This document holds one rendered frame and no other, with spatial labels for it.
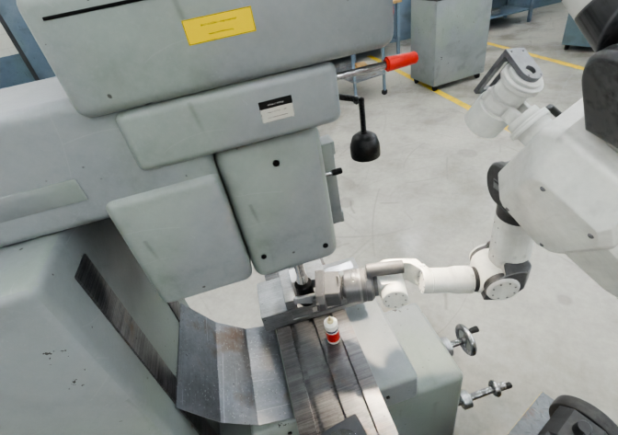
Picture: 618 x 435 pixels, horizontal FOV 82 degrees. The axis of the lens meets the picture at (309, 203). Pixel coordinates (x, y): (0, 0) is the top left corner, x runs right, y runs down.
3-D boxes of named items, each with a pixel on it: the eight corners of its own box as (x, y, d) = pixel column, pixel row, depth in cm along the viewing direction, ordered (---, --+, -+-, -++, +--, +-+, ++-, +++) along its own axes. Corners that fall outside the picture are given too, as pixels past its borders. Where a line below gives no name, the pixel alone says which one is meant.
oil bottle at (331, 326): (337, 331, 111) (333, 308, 104) (342, 342, 108) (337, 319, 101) (326, 335, 110) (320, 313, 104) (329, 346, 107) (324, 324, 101)
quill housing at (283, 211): (316, 207, 96) (294, 89, 77) (341, 258, 79) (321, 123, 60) (246, 227, 93) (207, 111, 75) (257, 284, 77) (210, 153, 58)
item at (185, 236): (243, 214, 93) (211, 121, 78) (255, 280, 74) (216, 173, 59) (170, 234, 91) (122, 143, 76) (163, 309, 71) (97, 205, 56)
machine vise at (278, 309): (355, 269, 130) (352, 247, 124) (370, 301, 118) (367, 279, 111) (260, 296, 127) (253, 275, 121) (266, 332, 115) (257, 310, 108)
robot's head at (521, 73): (519, 122, 59) (496, 88, 62) (559, 83, 52) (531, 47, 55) (487, 126, 58) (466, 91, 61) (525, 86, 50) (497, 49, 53)
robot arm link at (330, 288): (314, 261, 99) (357, 256, 98) (318, 284, 104) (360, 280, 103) (314, 297, 89) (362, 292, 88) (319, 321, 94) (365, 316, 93)
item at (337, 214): (339, 211, 88) (328, 133, 75) (344, 221, 84) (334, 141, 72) (324, 216, 87) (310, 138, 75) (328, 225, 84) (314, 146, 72)
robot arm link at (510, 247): (510, 259, 98) (525, 194, 85) (533, 297, 88) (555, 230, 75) (467, 264, 100) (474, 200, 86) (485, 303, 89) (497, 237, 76)
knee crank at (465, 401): (504, 378, 134) (507, 370, 131) (516, 394, 130) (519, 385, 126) (452, 398, 132) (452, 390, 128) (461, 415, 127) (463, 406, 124)
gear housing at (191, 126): (307, 83, 79) (299, 35, 73) (344, 122, 59) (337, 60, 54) (154, 120, 75) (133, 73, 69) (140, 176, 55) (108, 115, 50)
